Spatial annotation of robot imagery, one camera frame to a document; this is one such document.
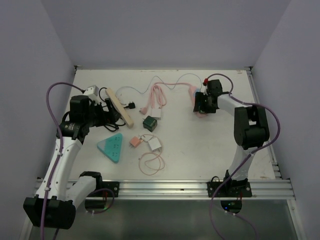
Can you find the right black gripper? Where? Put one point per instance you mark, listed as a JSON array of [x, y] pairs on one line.
[[199, 97]]

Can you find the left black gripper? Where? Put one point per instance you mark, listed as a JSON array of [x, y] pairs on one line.
[[111, 116]]

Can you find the beige power strip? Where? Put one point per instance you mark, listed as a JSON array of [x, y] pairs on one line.
[[118, 106]]

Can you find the teal triangular socket adapter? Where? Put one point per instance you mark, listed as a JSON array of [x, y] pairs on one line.
[[111, 147]]

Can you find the pink plug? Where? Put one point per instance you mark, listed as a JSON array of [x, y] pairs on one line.
[[135, 142]]

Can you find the dark green cube plug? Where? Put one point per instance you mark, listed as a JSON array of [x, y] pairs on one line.
[[150, 123]]

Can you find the white charger plug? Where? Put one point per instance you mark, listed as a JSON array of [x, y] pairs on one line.
[[156, 113]]

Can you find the white usb charger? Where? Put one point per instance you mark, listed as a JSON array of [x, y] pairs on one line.
[[155, 144]]

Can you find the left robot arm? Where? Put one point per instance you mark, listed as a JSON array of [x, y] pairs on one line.
[[54, 204]]

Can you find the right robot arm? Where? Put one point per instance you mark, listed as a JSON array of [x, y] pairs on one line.
[[250, 131]]

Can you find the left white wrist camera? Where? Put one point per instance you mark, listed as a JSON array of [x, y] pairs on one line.
[[92, 92]]

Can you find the aluminium front rail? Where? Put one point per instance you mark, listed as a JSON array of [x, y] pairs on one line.
[[276, 189]]

